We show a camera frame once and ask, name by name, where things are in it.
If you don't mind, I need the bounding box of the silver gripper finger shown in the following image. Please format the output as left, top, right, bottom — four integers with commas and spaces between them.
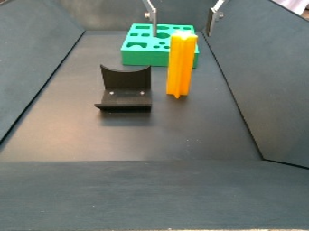
142, 0, 157, 36
206, 0, 226, 36

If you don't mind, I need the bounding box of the orange star prism block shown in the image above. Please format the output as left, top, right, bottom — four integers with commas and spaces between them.
167, 31, 198, 98

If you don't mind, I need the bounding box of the green shape sorter board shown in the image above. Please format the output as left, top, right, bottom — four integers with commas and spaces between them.
120, 23, 195, 67

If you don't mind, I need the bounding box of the black curved holder bracket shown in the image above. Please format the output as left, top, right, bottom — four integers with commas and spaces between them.
94, 65, 153, 110

